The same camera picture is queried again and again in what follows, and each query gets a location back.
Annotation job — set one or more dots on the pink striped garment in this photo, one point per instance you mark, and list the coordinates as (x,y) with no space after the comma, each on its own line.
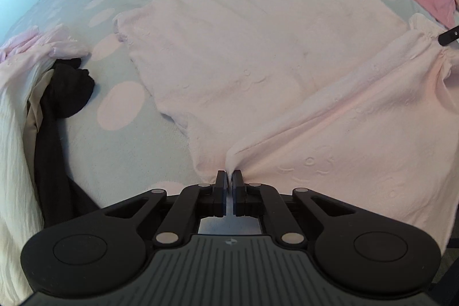
(21,44)

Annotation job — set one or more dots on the black garment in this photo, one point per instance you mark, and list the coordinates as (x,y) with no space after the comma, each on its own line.
(68,87)

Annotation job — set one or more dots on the pink lace-trimmed dress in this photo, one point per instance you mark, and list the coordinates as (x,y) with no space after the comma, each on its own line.
(251,40)

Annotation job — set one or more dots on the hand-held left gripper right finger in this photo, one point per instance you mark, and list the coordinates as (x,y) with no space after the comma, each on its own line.
(237,191)

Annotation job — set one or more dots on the cream white garment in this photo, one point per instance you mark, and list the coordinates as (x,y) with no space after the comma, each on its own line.
(14,148)

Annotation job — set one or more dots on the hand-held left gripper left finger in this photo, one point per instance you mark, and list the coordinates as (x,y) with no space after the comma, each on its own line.
(223,191)

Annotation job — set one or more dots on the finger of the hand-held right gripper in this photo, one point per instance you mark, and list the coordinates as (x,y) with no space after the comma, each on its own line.
(450,37)

